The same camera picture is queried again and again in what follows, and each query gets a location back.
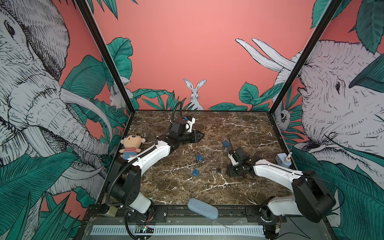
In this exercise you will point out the white vented rail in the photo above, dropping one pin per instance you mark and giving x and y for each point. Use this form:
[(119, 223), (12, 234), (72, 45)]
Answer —
[(175, 230)]

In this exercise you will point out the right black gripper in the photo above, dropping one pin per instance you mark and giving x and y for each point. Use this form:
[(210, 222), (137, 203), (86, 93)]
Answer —
[(231, 172)]

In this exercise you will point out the plush doll striped shirt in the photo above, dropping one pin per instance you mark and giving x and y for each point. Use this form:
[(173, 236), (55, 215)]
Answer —
[(131, 146)]

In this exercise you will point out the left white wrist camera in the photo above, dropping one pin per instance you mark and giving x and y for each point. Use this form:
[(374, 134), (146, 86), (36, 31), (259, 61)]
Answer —
[(190, 122)]

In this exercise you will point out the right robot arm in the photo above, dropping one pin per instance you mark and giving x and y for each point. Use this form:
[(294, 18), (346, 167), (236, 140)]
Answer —
[(310, 196)]

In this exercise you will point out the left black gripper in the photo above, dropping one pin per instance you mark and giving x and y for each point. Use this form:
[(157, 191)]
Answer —
[(196, 134)]

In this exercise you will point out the black mounting rail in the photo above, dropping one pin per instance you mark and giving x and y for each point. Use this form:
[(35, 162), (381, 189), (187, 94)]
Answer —
[(260, 214)]

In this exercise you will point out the dark padlock left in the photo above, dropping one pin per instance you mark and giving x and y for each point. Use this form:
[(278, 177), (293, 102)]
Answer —
[(216, 170)]

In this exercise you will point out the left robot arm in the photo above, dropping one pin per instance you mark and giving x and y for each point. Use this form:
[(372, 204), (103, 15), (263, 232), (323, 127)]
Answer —
[(123, 182)]

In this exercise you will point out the blue grey pouch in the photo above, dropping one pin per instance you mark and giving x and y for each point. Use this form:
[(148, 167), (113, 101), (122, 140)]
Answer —
[(203, 209)]

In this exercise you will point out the blue padlock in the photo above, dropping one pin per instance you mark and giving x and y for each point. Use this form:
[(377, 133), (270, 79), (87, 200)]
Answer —
[(195, 172), (199, 157), (226, 143)]

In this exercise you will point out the masking tape roll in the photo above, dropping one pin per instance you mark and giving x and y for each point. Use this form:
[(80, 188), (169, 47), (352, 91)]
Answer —
[(108, 211)]

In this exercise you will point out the blue grey toy box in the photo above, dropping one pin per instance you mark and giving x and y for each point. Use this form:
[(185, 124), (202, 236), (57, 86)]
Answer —
[(284, 160)]

